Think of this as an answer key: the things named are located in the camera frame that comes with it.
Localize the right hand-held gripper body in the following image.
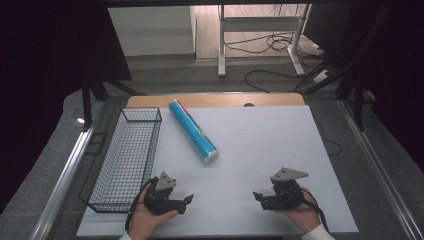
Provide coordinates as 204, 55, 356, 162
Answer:
269, 166, 310, 212

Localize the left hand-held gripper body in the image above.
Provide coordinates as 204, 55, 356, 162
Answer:
143, 171, 184, 216

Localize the person's left hand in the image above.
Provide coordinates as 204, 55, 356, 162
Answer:
127, 191, 180, 240

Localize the person's right hand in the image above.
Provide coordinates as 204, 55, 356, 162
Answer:
279, 187, 322, 234

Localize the white table sheet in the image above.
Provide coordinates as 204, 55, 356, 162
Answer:
76, 104, 360, 238

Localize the person's right white sleeve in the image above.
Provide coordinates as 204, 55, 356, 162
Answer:
300, 223, 337, 240

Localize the blue cylindrical tube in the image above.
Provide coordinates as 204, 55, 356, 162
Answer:
167, 99, 220, 166

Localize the wooden table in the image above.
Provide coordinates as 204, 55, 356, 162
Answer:
126, 92, 306, 109

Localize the black metal stand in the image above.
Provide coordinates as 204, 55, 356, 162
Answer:
292, 4, 394, 132
80, 71, 147, 132

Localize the white power strip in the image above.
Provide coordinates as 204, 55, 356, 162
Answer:
312, 68, 332, 85

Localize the dark curtain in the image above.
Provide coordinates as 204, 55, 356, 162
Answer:
303, 0, 424, 174
0, 0, 133, 214

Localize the left hand-held gripper cable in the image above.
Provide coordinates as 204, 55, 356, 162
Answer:
124, 176, 160, 232

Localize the hand-held gripper cable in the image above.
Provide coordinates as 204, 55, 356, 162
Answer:
124, 176, 160, 232
300, 188, 332, 234

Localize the right hand-held gripper cable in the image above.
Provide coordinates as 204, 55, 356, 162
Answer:
300, 188, 332, 234

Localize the black wire basket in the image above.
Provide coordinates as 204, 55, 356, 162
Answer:
78, 106, 163, 214

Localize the thin black cable loop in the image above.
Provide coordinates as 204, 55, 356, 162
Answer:
319, 126, 343, 158

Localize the black rail bracket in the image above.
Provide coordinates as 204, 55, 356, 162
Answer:
84, 131, 109, 156

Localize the aluminium rail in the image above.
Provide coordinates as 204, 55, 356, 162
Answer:
336, 98, 424, 240
29, 99, 107, 240

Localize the black floor cable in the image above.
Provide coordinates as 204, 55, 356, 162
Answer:
243, 68, 303, 94

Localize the tangle of black floor cables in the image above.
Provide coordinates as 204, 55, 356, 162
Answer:
223, 30, 325, 57

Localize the white desk frame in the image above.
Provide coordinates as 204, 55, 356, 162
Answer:
216, 3, 313, 79

